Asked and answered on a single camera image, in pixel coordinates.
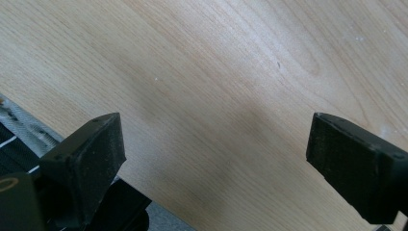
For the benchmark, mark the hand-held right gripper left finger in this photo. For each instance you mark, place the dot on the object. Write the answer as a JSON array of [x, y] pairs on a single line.
[[83, 166]]

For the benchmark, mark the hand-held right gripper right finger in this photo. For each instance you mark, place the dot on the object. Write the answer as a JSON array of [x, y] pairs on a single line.
[[356, 166]]

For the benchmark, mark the dark cloth with white stripes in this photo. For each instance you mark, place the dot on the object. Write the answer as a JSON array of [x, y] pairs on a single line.
[[14, 154]]

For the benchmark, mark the grey metal table edge rail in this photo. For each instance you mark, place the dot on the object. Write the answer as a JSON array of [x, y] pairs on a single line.
[[29, 128]]

